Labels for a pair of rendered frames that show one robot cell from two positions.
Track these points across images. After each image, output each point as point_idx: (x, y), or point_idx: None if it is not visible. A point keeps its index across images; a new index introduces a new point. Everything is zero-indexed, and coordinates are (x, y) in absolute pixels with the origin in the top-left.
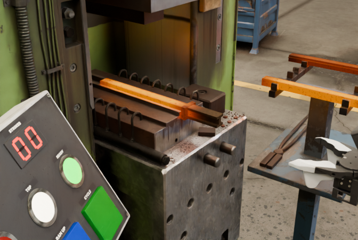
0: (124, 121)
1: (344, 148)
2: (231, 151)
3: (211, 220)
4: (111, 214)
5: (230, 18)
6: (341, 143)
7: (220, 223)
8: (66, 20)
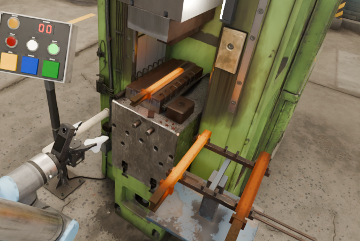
0: (139, 78)
1: (87, 142)
2: (145, 131)
3: (142, 159)
4: (52, 71)
5: (255, 93)
6: (94, 142)
7: (149, 169)
8: None
